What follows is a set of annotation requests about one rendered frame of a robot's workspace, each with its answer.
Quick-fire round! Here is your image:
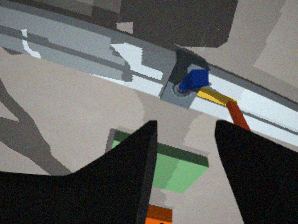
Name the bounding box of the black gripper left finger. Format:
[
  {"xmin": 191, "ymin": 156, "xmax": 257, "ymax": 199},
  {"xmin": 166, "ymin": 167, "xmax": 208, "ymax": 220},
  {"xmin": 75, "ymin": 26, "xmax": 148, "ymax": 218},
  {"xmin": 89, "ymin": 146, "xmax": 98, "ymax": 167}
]
[{"xmin": 0, "ymin": 120, "xmax": 158, "ymax": 224}]

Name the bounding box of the blue pin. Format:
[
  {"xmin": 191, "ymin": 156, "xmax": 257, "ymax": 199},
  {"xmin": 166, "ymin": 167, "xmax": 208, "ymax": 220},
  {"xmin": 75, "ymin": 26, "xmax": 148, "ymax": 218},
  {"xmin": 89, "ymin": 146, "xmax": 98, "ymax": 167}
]
[{"xmin": 180, "ymin": 69, "xmax": 209, "ymax": 91}]

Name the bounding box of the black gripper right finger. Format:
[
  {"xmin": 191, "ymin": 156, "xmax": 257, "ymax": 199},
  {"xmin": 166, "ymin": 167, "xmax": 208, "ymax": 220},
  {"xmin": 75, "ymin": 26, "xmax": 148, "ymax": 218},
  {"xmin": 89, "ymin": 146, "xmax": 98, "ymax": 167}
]
[{"xmin": 214, "ymin": 120, "xmax": 298, "ymax": 224}]

